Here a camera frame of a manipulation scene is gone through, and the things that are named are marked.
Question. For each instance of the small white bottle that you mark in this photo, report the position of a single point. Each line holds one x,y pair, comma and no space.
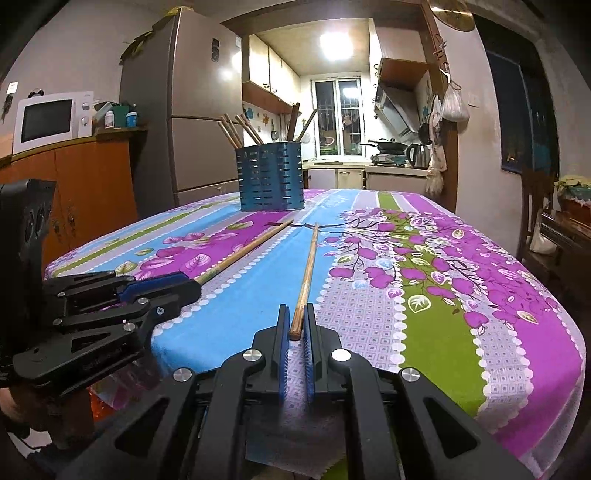
109,120

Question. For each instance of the white wall socket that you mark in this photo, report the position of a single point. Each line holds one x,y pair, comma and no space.
12,87

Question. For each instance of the hanging white cloth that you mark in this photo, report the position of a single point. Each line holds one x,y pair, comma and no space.
435,113

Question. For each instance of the floral striped tablecloth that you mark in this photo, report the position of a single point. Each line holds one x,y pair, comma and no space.
369,323

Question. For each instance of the bunch of wooden chopsticks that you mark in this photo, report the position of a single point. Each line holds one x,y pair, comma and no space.
233,134

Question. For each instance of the blue slotted utensil holder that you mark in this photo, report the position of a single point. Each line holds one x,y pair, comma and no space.
270,180

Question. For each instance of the round gold wall clock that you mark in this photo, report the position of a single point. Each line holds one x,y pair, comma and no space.
455,14

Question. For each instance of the person's left hand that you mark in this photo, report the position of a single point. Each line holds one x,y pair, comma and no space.
74,417

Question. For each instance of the wall cabinet above hood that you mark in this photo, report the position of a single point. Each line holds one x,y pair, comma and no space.
399,50

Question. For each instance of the hanging clear plastic bag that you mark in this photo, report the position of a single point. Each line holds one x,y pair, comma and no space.
455,106

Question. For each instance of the wall cabinets beside fridge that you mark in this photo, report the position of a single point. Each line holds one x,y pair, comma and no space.
268,69

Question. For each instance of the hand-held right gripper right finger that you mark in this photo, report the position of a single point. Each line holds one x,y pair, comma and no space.
308,350

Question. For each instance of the orange wooden cabinet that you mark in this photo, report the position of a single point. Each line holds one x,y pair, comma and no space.
92,184

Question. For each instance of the steel electric kettle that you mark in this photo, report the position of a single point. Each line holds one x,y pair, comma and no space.
418,157

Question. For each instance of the white microwave oven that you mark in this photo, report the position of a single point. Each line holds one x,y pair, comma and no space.
46,120

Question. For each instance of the silver refrigerator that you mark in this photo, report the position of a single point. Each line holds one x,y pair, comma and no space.
194,152

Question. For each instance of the long brown chopstick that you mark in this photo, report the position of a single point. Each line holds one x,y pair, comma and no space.
305,281
244,251

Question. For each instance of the hanging beige bag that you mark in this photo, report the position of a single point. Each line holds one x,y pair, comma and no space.
436,170

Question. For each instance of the green container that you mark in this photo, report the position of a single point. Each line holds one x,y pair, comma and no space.
120,116

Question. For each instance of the kitchen ceiling light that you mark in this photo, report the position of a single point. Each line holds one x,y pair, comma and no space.
337,46

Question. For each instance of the wooden side table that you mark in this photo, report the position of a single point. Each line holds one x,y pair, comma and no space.
572,244

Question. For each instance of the dark room window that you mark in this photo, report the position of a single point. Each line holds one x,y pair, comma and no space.
517,115

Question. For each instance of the steel range hood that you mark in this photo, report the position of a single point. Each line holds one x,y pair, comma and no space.
395,110

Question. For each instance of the barred kitchen window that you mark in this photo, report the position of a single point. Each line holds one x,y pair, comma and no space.
337,115

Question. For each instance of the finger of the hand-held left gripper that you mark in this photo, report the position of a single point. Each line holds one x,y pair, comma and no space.
175,297
152,282

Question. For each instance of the white bag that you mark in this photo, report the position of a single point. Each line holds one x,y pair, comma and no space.
542,243

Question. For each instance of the pot with yellow cloth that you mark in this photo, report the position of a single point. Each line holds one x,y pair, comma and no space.
575,194

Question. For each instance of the hanging black pan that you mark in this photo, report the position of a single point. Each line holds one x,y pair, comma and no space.
424,134

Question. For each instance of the black wok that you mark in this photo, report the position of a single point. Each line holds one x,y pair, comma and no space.
390,146

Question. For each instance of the gas stove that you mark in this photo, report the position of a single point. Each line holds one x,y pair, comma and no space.
390,160

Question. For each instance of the dark wooden chair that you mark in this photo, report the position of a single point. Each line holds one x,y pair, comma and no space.
531,203

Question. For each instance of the beige kitchen base cabinets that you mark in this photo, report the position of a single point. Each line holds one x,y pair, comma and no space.
392,181

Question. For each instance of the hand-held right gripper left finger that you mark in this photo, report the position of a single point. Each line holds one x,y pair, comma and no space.
282,350

